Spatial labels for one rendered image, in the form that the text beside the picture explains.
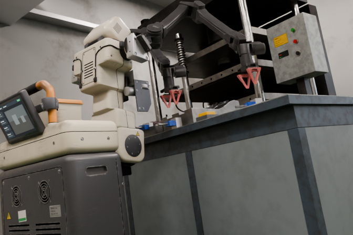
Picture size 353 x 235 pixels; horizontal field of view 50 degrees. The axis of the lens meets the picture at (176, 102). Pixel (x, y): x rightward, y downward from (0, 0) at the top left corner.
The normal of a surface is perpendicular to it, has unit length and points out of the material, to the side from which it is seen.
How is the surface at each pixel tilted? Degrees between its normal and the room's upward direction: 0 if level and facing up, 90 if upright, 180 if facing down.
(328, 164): 90
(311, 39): 90
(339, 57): 90
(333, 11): 90
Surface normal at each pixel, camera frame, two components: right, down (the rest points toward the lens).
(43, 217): -0.65, -0.05
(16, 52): 0.75, -0.23
